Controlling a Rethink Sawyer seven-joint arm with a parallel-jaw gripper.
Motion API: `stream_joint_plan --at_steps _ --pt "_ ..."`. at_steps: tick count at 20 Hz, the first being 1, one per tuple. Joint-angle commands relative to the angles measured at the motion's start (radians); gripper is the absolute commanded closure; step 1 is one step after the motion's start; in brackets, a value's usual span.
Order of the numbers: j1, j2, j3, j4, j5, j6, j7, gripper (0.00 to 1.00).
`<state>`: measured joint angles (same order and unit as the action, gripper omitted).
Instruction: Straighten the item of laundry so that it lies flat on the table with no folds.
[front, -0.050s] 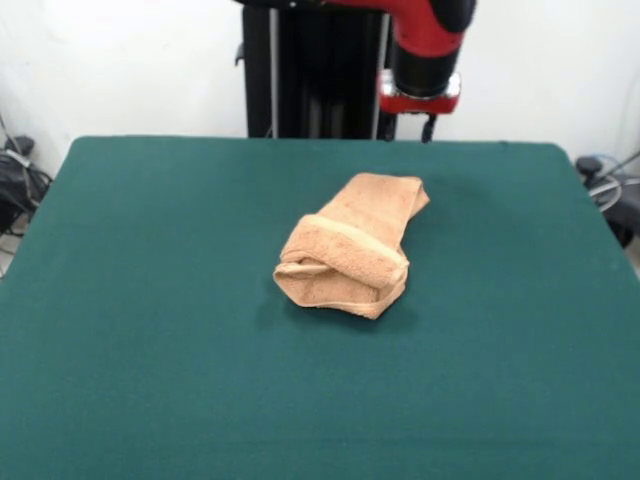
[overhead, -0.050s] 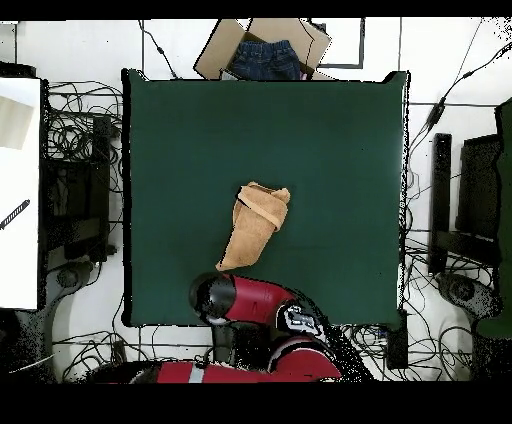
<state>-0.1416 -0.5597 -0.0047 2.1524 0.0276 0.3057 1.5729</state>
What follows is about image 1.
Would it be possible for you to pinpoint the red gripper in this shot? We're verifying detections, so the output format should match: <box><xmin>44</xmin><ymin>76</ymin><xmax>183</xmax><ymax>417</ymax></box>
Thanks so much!
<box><xmin>378</xmin><ymin>69</ymin><xmax>462</xmax><ymax>144</ymax></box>

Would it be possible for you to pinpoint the tan terry towel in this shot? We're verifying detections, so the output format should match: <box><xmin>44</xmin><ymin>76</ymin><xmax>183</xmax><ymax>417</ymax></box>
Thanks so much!
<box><xmin>272</xmin><ymin>172</ymin><xmax>432</xmax><ymax>321</ymax></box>

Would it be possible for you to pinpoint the black wheeled stand base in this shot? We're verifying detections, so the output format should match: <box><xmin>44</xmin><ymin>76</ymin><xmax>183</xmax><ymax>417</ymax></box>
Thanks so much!
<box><xmin>574</xmin><ymin>149</ymin><xmax>640</xmax><ymax>251</ymax></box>
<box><xmin>0</xmin><ymin>134</ymin><xmax>54</xmax><ymax>236</ymax></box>

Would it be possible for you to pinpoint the dark green table cloth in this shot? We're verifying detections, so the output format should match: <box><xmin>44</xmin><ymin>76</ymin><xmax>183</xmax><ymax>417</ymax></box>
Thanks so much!
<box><xmin>0</xmin><ymin>135</ymin><xmax>640</xmax><ymax>480</ymax></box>

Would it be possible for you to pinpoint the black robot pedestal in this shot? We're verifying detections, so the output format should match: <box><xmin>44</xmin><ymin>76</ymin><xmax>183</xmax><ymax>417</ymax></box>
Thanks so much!
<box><xmin>232</xmin><ymin>0</ymin><xmax>414</xmax><ymax>140</ymax></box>

